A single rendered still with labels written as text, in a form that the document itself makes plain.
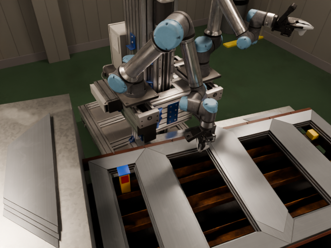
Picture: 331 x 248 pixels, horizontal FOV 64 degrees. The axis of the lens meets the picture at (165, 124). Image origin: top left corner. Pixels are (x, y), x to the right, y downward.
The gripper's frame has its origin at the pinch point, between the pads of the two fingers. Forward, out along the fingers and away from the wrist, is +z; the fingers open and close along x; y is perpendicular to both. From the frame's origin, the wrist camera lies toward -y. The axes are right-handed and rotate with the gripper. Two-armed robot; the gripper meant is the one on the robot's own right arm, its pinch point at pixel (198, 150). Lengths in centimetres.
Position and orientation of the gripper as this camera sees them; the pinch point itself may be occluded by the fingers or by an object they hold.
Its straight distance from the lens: 157.6
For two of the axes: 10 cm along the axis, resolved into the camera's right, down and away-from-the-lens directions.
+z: -0.4, 7.4, 6.7
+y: 9.4, -2.0, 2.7
